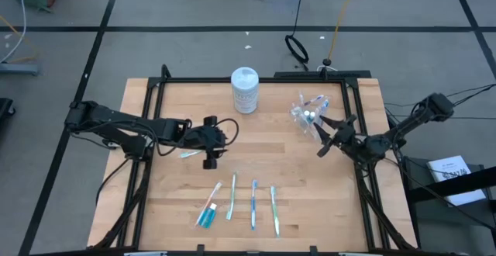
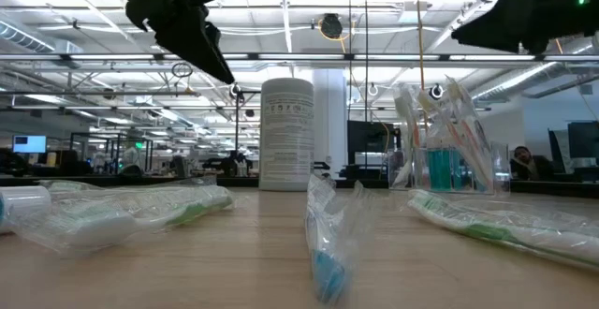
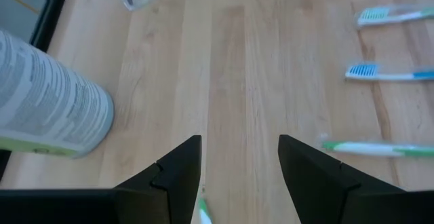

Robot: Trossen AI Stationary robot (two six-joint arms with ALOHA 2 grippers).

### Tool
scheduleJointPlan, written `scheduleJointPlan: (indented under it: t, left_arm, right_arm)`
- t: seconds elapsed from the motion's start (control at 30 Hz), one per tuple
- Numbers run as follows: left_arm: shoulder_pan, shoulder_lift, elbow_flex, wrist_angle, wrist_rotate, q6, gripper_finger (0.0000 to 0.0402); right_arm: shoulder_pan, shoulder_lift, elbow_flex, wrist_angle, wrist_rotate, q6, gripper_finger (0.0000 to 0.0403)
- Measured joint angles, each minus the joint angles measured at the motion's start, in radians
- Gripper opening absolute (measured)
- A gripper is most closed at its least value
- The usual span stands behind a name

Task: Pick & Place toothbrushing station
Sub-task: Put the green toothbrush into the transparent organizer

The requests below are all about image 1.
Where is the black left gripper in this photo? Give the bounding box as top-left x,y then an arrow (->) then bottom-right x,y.
184,115 -> 229,171

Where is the blue toothbrush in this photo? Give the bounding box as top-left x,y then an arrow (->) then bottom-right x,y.
250,178 -> 259,232
317,98 -> 331,118

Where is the purple toothbrush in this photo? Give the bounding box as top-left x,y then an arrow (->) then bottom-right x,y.
303,94 -> 325,108

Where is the clear acrylic organizer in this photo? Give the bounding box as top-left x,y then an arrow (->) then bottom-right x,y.
289,90 -> 331,143

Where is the white booklet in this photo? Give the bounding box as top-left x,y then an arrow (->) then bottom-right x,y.
425,154 -> 487,207

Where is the black side cart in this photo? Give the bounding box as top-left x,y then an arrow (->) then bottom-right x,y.
401,155 -> 496,256

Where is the white floor cable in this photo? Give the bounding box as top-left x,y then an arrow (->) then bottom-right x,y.
0,0 -> 28,65

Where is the black table frame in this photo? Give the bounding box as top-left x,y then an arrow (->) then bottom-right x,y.
91,64 -> 418,256

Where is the white wipes canister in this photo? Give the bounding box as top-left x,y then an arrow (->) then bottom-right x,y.
230,66 -> 260,115

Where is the black hanging cable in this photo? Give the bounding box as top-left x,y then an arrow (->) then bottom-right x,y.
284,0 -> 311,65

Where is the yellow hanging cable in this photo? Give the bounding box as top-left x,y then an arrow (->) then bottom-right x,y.
327,0 -> 360,61

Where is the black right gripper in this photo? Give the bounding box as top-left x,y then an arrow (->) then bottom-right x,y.
312,115 -> 363,158

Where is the grey metal floor base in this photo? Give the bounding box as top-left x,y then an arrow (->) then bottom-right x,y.
0,62 -> 40,77

